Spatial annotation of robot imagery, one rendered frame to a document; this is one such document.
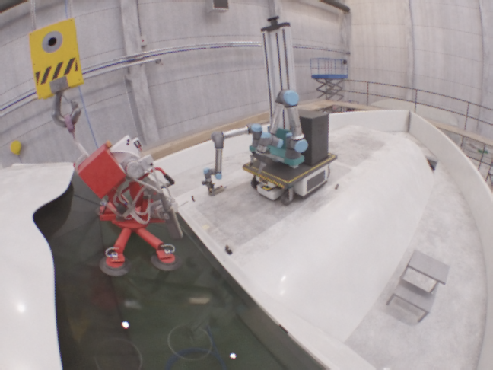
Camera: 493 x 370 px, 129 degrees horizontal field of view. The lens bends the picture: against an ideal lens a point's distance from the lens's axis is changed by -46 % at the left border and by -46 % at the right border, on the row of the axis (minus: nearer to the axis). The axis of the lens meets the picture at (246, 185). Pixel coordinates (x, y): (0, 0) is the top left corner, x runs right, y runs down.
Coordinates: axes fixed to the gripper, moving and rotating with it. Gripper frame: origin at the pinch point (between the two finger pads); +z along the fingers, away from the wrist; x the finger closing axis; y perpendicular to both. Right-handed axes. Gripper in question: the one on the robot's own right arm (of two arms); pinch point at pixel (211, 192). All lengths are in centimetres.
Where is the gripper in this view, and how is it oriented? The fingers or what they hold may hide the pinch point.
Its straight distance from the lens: 263.4
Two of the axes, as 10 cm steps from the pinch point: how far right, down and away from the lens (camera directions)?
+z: 1.1, 8.6, 4.9
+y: 7.8, -3.8, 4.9
